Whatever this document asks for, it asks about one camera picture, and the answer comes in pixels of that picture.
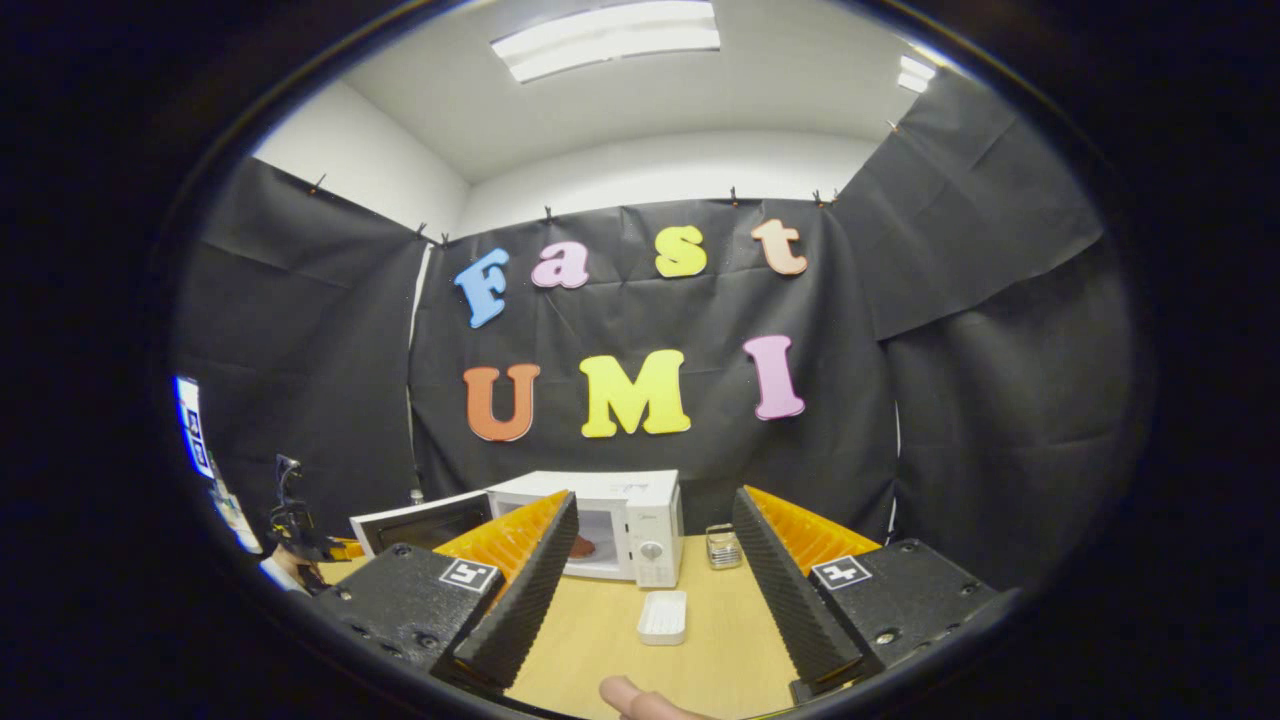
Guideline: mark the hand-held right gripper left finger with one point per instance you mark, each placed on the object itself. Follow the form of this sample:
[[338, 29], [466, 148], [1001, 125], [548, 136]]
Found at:
[[520, 610]]

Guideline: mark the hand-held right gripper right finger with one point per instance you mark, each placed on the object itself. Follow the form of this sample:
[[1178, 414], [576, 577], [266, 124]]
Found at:
[[790, 610]]

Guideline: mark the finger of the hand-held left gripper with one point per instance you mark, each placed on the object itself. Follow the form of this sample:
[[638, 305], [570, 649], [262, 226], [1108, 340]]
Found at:
[[350, 549]]

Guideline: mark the brown meat piece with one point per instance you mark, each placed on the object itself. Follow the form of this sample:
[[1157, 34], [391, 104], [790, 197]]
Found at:
[[583, 547]]

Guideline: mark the white microwave oven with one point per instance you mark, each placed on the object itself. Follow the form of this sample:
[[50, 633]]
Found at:
[[655, 500]]

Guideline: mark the white ribbed rectangular dish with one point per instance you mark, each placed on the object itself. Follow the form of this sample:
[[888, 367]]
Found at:
[[663, 617]]

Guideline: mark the white blue-edged panel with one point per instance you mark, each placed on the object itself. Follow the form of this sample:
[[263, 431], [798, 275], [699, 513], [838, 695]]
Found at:
[[192, 420]]

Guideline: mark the small ceiling light panel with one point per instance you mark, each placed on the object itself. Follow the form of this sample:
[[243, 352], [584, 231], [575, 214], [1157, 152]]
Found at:
[[916, 74]]

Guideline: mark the large ceiling light panel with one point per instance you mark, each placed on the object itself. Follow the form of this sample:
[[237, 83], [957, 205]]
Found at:
[[605, 40]]

